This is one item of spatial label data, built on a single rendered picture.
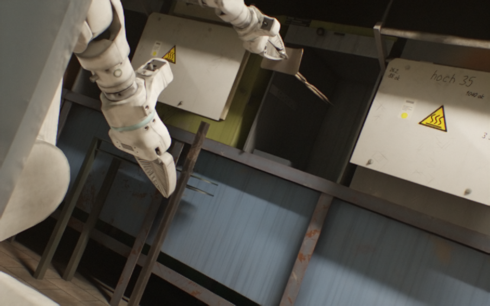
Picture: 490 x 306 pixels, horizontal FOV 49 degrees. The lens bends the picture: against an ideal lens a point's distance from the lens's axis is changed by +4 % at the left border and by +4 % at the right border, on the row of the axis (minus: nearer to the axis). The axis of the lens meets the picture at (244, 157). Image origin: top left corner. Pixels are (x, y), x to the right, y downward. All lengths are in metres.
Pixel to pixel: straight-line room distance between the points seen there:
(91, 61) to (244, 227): 1.55
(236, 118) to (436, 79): 0.85
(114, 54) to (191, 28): 1.70
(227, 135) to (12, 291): 1.30
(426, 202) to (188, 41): 1.24
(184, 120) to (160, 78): 1.59
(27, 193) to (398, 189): 1.34
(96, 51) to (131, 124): 0.13
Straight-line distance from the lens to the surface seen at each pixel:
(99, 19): 0.76
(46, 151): 0.95
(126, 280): 2.51
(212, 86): 2.27
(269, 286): 2.16
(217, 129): 2.34
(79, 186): 2.54
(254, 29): 1.42
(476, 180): 1.79
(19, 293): 1.24
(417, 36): 1.86
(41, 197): 0.97
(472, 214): 1.90
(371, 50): 2.13
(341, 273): 2.05
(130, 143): 0.87
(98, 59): 0.78
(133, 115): 0.84
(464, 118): 1.85
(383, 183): 1.97
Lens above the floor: 0.73
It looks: 3 degrees up
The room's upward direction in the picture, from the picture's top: 21 degrees clockwise
